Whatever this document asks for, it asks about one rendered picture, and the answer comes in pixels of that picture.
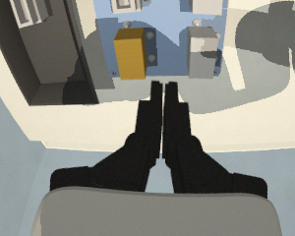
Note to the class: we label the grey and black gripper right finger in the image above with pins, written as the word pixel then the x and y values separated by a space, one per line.
pixel 191 167

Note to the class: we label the golden yellow block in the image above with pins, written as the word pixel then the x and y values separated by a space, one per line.
pixel 130 48

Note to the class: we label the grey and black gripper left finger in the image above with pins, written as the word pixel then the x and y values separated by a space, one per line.
pixel 127 167

